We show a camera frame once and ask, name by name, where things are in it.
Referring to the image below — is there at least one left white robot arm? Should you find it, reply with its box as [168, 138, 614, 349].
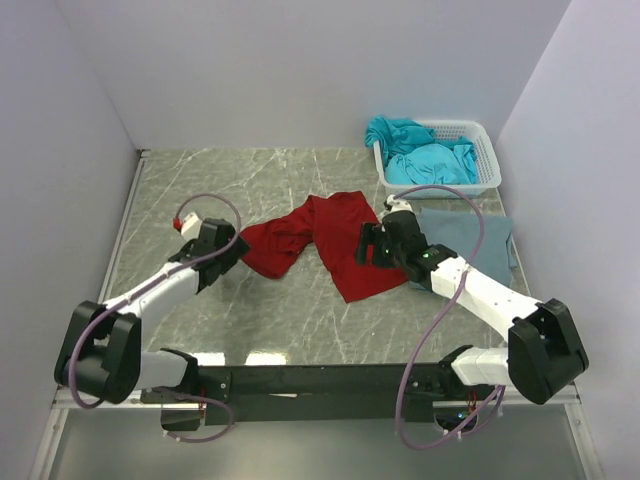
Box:
[54, 218, 250, 404]

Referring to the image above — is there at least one black base beam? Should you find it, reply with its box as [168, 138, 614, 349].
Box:
[159, 363, 481, 434]

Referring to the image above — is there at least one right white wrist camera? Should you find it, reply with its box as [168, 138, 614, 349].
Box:
[381, 195, 413, 217]

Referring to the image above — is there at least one purple cable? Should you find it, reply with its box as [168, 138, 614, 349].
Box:
[67, 193, 245, 410]
[392, 184, 506, 450]

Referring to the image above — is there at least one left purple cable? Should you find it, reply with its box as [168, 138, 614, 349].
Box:
[67, 193, 245, 410]

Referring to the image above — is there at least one red t shirt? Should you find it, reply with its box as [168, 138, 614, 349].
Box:
[241, 191, 407, 303]

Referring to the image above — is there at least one folded grey-blue t shirt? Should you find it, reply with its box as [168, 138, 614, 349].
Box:
[416, 208, 517, 287]

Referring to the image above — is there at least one turquoise t shirt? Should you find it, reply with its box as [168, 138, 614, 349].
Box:
[365, 116, 478, 185]

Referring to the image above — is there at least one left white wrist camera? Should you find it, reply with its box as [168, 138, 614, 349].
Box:
[173, 212, 203, 241]

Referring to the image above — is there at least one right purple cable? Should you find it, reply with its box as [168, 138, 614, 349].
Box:
[392, 184, 506, 450]

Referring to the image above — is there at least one white plastic basket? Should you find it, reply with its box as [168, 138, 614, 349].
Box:
[368, 120, 501, 200]

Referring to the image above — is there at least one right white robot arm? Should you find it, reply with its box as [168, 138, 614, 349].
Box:
[356, 210, 589, 405]

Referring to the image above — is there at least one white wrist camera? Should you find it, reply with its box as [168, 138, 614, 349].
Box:
[173, 212, 203, 241]
[381, 195, 413, 217]

